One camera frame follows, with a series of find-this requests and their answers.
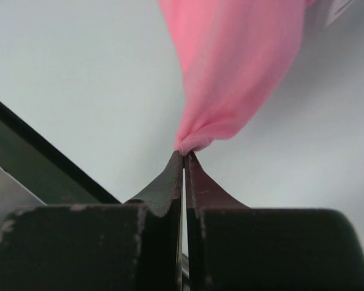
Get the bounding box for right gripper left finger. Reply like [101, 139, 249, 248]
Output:
[0, 152, 183, 290]

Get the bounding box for pink t shirt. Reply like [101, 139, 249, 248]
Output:
[159, 0, 310, 155]

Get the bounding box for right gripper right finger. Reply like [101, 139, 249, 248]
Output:
[184, 153, 364, 290]

